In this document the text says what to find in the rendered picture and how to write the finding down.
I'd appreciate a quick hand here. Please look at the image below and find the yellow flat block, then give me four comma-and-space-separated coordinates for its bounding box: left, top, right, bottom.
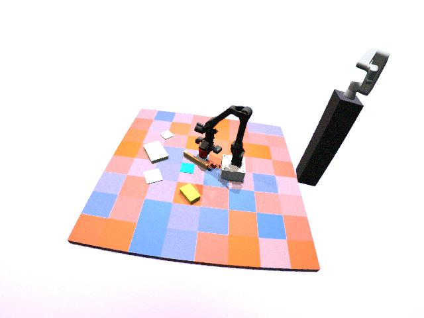
180, 184, 201, 204

